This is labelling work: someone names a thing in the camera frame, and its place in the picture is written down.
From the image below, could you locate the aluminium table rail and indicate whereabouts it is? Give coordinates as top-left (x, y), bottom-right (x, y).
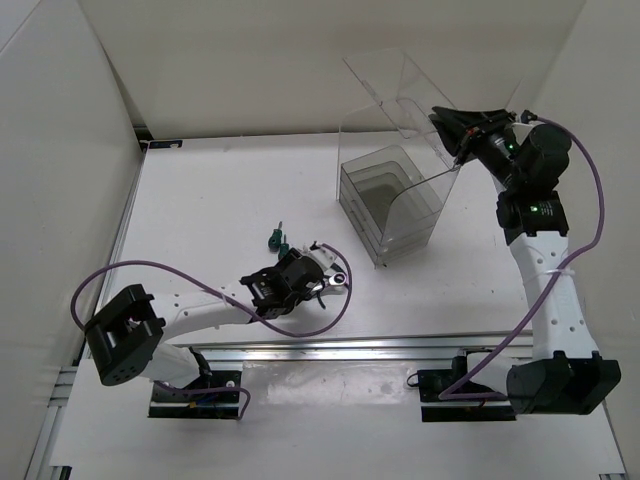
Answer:
top-left (24, 332), bottom-right (502, 479)

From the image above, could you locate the green orange stubby screwdriver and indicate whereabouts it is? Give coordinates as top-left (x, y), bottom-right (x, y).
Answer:
top-left (278, 236), bottom-right (290, 259)

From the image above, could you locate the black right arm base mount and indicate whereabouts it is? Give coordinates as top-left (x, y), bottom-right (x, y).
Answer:
top-left (406, 352), bottom-right (516, 423)

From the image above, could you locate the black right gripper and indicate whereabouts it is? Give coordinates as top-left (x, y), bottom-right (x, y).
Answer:
top-left (429, 106), bottom-right (526, 191)

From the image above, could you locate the blue tape label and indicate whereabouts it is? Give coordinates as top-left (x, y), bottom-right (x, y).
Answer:
top-left (148, 140), bottom-right (183, 149)

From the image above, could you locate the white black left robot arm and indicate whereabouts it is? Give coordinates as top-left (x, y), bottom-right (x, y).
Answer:
top-left (83, 245), bottom-right (336, 400)

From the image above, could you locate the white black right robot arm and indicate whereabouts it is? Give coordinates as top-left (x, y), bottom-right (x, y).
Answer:
top-left (429, 106), bottom-right (621, 415)

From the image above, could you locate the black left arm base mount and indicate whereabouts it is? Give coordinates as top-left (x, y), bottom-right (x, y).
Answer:
top-left (147, 363), bottom-right (246, 420)

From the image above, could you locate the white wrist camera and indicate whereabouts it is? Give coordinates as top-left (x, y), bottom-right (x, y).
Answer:
top-left (511, 110), bottom-right (538, 145)
top-left (301, 242), bottom-right (336, 271)

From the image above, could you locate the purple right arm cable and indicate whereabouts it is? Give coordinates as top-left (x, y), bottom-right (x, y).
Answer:
top-left (438, 110), bottom-right (608, 401)

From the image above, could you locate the clear plastic organizer case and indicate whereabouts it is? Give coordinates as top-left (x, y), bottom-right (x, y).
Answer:
top-left (336, 49), bottom-right (458, 267)

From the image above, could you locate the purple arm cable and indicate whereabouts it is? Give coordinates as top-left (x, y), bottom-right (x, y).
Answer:
top-left (438, 110), bottom-right (608, 401)
top-left (71, 241), bottom-right (354, 421)

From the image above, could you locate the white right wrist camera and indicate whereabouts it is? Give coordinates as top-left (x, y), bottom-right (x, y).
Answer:
top-left (511, 110), bottom-right (538, 145)

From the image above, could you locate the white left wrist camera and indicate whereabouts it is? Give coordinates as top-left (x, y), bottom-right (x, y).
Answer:
top-left (301, 242), bottom-right (336, 271)

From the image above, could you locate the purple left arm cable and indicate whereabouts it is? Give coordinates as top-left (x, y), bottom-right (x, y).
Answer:
top-left (71, 241), bottom-right (354, 421)

